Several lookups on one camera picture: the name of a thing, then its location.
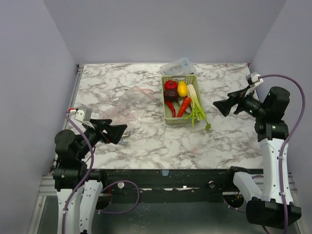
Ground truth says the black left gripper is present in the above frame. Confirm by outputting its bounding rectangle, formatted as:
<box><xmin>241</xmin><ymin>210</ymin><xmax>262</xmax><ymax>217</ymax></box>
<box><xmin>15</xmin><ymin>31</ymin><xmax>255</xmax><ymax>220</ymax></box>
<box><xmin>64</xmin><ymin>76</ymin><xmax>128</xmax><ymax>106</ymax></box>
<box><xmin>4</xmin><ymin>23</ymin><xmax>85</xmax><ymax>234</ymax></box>
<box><xmin>77</xmin><ymin>117</ymin><xmax>127</xmax><ymax>159</ymax></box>

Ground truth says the clear zip top bag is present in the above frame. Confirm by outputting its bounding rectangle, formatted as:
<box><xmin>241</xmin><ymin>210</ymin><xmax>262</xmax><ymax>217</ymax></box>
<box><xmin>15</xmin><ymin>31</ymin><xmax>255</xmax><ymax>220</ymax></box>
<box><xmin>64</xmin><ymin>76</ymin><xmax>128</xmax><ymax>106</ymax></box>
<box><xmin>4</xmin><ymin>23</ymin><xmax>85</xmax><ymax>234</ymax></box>
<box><xmin>100</xmin><ymin>86</ymin><xmax>155</xmax><ymax>126</ymax></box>

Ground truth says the green fake vegetable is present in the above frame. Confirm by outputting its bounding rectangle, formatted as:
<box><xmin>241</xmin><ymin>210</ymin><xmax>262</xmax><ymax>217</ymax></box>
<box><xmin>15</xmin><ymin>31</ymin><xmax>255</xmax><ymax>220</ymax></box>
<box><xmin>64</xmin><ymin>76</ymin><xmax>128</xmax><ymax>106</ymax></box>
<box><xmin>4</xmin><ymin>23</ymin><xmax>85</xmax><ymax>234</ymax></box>
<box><xmin>184</xmin><ymin>84</ymin><xmax>211</xmax><ymax>132</ymax></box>

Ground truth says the orange fake carrot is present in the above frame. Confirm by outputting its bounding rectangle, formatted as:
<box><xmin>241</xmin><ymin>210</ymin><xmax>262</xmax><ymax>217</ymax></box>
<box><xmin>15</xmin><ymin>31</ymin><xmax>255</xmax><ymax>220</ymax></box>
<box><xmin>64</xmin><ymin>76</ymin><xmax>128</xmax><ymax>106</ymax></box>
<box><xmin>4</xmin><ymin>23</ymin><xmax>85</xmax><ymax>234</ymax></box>
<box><xmin>176</xmin><ymin>97</ymin><xmax>191</xmax><ymax>117</ymax></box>

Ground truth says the yellow fake pepper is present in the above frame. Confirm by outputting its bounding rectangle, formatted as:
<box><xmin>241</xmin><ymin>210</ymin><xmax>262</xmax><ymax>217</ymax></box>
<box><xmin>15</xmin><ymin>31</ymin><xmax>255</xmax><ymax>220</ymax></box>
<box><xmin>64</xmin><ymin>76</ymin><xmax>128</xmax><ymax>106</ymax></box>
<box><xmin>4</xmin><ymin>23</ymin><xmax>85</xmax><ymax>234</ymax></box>
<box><xmin>177</xmin><ymin>81</ymin><xmax>188</xmax><ymax>98</ymax></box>

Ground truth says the dark purple fake food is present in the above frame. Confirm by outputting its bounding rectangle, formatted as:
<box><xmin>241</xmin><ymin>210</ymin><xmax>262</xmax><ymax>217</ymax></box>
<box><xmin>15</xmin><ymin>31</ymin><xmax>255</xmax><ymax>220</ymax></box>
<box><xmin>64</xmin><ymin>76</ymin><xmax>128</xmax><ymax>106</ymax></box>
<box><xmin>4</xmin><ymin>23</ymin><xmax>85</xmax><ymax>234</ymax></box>
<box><xmin>163</xmin><ymin>89</ymin><xmax>179</xmax><ymax>102</ymax></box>

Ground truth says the red fake chili pepper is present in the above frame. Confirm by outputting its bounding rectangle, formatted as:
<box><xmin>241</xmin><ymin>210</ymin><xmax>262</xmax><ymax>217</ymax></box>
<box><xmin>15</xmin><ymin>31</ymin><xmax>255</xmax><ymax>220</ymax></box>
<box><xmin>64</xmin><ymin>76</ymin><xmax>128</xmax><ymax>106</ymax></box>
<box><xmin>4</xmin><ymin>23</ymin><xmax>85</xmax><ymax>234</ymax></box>
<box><xmin>164</xmin><ymin>100</ymin><xmax>176</xmax><ymax>117</ymax></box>

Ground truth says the red fake apple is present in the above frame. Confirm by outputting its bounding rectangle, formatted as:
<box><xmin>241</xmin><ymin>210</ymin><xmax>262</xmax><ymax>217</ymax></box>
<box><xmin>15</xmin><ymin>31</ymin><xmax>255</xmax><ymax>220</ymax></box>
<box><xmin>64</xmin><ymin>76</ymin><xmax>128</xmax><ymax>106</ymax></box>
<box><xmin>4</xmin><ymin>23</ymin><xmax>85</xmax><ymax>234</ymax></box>
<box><xmin>164</xmin><ymin>80</ymin><xmax>178</xmax><ymax>90</ymax></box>

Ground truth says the grey fake fish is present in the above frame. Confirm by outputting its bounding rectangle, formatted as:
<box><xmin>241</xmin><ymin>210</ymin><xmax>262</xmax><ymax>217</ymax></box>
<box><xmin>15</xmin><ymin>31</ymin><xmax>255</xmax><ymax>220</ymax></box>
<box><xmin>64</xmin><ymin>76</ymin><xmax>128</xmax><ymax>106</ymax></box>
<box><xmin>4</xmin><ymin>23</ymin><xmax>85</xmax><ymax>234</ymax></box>
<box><xmin>178</xmin><ymin>98</ymin><xmax>192</xmax><ymax>114</ymax></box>

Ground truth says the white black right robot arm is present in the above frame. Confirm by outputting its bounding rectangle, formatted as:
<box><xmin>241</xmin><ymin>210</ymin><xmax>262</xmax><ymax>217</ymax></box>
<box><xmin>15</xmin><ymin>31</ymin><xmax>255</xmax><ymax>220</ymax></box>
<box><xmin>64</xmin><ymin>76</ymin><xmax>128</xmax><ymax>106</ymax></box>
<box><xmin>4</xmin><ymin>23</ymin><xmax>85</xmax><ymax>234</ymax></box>
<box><xmin>213</xmin><ymin>86</ymin><xmax>302</xmax><ymax>230</ymax></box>

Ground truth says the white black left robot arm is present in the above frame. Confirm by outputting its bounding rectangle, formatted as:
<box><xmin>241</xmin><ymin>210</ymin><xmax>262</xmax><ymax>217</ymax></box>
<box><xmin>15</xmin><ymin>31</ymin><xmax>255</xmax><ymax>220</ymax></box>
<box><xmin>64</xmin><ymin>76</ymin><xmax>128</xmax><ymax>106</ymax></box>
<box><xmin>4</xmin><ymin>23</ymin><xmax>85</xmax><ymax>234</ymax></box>
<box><xmin>53</xmin><ymin>119</ymin><xmax>127</xmax><ymax>234</ymax></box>

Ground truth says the clear plastic organizer box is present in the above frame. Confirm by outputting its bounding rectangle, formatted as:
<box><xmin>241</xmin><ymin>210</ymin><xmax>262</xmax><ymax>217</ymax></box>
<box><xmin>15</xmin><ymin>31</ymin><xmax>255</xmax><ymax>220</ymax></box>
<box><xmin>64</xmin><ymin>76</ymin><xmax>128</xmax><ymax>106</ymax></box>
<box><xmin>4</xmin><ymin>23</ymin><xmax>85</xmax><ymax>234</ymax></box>
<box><xmin>159</xmin><ymin>58</ymin><xmax>196</xmax><ymax>76</ymax></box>

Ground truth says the green perforated plastic basket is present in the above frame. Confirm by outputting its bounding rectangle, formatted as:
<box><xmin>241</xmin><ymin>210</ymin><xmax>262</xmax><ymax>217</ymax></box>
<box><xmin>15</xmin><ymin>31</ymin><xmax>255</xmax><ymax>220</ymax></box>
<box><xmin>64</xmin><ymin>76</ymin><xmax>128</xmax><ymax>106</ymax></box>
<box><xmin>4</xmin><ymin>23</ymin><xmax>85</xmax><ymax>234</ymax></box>
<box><xmin>161</xmin><ymin>74</ymin><xmax>202</xmax><ymax>125</ymax></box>

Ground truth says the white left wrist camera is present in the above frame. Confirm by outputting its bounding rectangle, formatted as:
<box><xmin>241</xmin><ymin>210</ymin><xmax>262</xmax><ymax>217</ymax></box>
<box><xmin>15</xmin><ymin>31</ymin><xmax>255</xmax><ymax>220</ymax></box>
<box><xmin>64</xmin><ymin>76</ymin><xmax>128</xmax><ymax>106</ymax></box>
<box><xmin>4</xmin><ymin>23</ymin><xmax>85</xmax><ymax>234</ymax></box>
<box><xmin>68</xmin><ymin>107</ymin><xmax>93</xmax><ymax>128</ymax></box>

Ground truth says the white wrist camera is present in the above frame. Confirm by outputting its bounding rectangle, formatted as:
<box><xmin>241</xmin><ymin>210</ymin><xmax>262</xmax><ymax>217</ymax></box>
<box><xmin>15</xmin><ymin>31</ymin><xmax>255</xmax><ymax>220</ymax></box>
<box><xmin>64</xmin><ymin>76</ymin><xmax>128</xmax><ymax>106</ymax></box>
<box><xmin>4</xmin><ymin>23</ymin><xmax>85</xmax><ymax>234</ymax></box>
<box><xmin>245</xmin><ymin>72</ymin><xmax>264</xmax><ymax>96</ymax></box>
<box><xmin>68</xmin><ymin>107</ymin><xmax>93</xmax><ymax>128</ymax></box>

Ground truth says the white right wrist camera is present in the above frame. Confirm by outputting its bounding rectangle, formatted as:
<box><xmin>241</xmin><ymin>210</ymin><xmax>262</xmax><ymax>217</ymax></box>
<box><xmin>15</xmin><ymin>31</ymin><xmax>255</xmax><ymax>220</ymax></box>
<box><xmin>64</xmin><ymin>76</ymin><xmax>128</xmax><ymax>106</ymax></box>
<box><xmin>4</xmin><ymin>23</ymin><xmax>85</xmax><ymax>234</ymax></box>
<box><xmin>245</xmin><ymin>72</ymin><xmax>264</xmax><ymax>96</ymax></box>

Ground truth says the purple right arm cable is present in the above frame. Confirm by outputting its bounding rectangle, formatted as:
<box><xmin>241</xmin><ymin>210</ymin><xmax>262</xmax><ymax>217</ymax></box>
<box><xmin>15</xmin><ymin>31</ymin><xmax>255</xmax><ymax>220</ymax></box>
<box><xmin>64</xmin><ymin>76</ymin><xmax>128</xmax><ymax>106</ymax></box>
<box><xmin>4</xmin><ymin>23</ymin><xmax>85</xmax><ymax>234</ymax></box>
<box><xmin>223</xmin><ymin>74</ymin><xmax>306</xmax><ymax>234</ymax></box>

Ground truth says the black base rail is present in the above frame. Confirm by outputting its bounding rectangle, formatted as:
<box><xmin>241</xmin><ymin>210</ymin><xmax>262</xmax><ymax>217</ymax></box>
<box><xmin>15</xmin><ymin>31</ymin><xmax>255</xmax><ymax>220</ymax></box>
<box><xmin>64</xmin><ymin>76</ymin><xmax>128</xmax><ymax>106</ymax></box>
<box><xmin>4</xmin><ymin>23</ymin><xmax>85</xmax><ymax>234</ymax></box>
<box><xmin>87</xmin><ymin>168</ymin><xmax>244</xmax><ymax>203</ymax></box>

